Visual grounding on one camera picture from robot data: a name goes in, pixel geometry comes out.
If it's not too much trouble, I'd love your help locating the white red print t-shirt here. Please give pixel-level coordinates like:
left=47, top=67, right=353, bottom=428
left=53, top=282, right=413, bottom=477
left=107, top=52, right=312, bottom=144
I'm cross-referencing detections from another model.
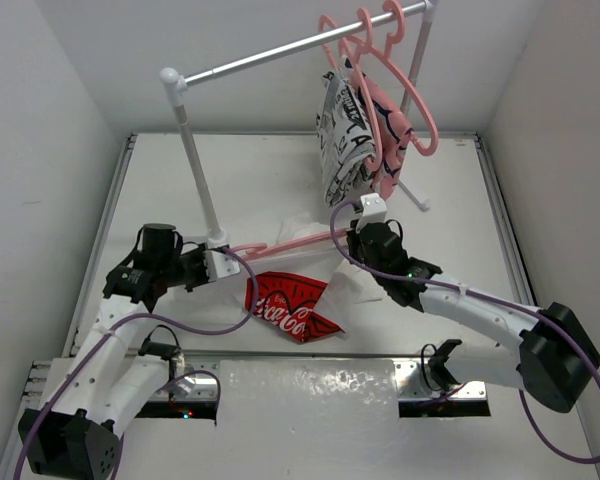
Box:
left=169, top=211, right=386, bottom=346

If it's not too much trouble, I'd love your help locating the pink print shirt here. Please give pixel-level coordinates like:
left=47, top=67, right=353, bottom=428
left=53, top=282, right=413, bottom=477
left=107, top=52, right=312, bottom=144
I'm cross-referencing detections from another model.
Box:
left=365, top=77, right=413, bottom=200

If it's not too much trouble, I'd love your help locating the silver front mounting rail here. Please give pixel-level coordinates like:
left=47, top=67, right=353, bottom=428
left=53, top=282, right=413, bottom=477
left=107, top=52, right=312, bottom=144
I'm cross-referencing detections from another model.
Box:
left=28, top=349, right=576, bottom=401

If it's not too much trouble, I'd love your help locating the black white print shirt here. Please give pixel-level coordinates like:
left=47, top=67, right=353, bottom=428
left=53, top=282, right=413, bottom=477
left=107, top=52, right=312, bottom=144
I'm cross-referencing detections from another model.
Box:
left=316, top=56, right=377, bottom=208

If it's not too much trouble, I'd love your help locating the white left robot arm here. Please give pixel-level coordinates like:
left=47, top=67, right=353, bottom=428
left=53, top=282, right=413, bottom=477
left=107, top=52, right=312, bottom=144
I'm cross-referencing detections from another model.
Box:
left=13, top=223, right=227, bottom=479

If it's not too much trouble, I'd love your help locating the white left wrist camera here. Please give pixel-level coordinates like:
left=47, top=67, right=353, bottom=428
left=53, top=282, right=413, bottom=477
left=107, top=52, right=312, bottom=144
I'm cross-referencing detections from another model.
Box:
left=204, top=249, right=240, bottom=282

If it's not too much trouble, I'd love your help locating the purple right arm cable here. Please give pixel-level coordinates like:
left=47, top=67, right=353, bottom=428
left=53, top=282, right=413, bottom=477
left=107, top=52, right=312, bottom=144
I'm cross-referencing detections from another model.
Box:
left=329, top=198, right=600, bottom=464

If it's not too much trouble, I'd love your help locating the pink hanger holding print shirt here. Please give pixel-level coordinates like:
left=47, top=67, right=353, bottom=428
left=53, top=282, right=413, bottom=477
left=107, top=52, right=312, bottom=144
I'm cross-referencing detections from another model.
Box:
left=322, top=34, right=382, bottom=173

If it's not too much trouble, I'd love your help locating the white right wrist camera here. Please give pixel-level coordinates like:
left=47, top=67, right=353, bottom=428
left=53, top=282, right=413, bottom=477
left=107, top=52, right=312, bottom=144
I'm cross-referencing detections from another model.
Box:
left=354, top=193, right=387, bottom=233

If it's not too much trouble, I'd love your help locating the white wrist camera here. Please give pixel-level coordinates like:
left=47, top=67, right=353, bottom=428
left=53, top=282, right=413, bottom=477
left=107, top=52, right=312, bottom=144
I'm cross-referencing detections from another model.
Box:
left=354, top=193, right=387, bottom=233
left=204, top=249, right=240, bottom=282

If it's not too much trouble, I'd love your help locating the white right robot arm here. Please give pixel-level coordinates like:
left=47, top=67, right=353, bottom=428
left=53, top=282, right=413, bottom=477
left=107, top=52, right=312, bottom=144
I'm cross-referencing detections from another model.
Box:
left=347, top=220, right=600, bottom=413

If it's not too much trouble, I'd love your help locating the white silver clothes rack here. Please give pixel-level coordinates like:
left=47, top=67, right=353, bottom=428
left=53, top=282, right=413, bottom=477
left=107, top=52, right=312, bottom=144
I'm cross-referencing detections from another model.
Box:
left=160, top=1, right=425, bottom=247

